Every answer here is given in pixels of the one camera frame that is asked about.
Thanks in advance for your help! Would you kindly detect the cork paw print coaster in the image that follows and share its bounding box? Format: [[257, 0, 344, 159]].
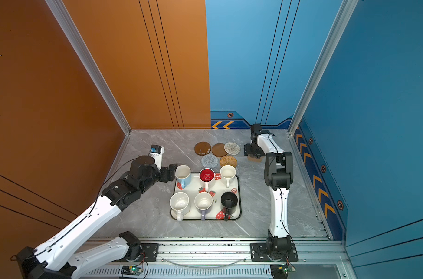
[[247, 155, 262, 163]]

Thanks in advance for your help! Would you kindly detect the white multicolour woven rope coaster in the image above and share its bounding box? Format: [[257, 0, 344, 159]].
[[224, 142, 240, 156]]

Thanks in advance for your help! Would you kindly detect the woven rattan round coaster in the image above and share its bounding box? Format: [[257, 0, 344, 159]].
[[220, 155, 238, 168]]

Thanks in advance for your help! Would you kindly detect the brown round wooden coaster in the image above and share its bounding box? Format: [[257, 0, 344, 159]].
[[211, 143, 228, 158]]

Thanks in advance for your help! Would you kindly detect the grey blue rope coaster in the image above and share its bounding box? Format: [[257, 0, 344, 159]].
[[201, 154, 220, 169]]

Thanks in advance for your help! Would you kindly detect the dark scratched wooden coaster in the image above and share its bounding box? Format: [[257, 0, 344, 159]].
[[194, 141, 211, 156]]

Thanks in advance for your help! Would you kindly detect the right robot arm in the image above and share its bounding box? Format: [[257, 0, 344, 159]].
[[244, 124, 298, 262]]

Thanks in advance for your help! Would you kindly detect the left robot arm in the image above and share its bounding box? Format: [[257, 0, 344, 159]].
[[16, 155, 178, 279]]

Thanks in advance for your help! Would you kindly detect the white mug front left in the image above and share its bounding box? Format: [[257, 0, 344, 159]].
[[170, 193, 190, 222]]

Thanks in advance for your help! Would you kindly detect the plain white mug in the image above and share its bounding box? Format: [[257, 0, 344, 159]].
[[220, 165, 236, 188]]

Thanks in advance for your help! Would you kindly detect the white mug red inside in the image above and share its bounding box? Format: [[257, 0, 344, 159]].
[[199, 168, 216, 192]]

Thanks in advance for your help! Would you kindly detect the strawberry print serving tray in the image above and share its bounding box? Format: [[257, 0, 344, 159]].
[[170, 173, 242, 221]]

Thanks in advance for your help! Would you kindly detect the black mug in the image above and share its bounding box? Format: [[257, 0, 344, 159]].
[[221, 192, 238, 221]]

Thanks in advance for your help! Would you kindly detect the left green circuit board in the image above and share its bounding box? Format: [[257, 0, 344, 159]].
[[120, 265, 144, 278]]

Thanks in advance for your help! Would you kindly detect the green circuit board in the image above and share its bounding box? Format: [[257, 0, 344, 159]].
[[120, 265, 144, 278], [270, 265, 296, 279]]

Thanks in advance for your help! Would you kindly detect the right green circuit board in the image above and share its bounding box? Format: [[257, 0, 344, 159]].
[[270, 265, 296, 279]]

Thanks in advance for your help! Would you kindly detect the white mug blue handle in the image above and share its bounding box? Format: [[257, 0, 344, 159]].
[[175, 165, 191, 189]]

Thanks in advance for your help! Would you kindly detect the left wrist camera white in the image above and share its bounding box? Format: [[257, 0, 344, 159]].
[[148, 145, 164, 169]]

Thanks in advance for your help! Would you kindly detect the white mug purple handle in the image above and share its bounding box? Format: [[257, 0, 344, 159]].
[[194, 192, 213, 221]]

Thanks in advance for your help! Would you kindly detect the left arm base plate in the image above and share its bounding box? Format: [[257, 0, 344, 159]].
[[115, 242, 159, 263]]

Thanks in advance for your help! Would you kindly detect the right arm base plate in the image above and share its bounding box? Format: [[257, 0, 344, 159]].
[[250, 242, 299, 262]]

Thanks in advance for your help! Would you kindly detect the aluminium front rail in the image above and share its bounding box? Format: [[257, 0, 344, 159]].
[[81, 237, 356, 279]]

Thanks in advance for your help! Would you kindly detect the aluminium corner post right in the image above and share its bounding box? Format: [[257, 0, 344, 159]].
[[288, 0, 358, 136]]

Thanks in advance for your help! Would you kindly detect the aluminium corner post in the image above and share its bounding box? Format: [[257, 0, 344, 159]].
[[288, 0, 358, 136], [45, 0, 131, 136]]

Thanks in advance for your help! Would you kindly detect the aluminium corner post left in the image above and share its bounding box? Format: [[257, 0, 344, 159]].
[[45, 0, 131, 136]]

